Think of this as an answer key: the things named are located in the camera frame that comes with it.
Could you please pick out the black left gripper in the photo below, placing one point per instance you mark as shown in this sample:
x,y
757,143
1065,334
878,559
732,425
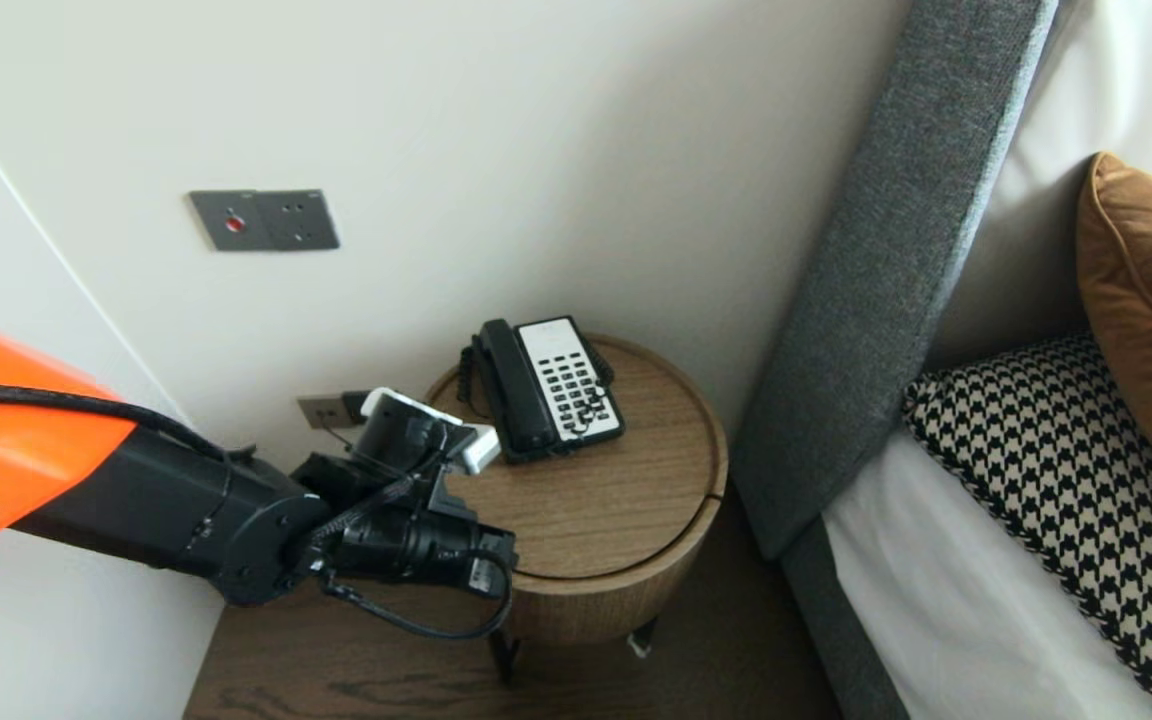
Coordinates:
x,y
406,540

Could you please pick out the dark grey power socket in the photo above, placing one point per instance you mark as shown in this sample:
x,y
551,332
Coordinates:
x,y
356,400

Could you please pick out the black metal table legs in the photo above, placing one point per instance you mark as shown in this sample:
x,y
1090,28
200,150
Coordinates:
x,y
504,655

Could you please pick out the black telephone handset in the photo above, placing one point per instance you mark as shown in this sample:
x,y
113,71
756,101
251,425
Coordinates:
x,y
514,390

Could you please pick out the black telephone base white keypad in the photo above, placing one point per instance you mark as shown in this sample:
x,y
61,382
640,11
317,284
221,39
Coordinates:
x,y
566,385

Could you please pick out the white bed sheet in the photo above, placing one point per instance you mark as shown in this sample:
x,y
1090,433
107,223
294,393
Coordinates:
x,y
956,620

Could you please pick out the grey fabric headboard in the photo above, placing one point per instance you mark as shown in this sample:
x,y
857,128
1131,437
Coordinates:
x,y
886,250

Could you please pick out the black white houndstooth pillow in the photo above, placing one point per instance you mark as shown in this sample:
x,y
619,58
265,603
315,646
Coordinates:
x,y
1066,480

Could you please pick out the beige upholstered headboard panel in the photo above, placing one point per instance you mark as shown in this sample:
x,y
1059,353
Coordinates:
x,y
1016,280

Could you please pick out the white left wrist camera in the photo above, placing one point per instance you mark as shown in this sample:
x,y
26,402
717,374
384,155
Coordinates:
x,y
481,450

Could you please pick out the beige wall data socket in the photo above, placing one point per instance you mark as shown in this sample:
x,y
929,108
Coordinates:
x,y
321,411

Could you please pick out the grey wall switch panel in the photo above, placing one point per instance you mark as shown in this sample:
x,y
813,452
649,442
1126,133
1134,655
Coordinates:
x,y
274,220

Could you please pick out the grey fabric bed frame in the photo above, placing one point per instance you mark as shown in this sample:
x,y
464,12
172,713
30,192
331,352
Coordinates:
x,y
836,630

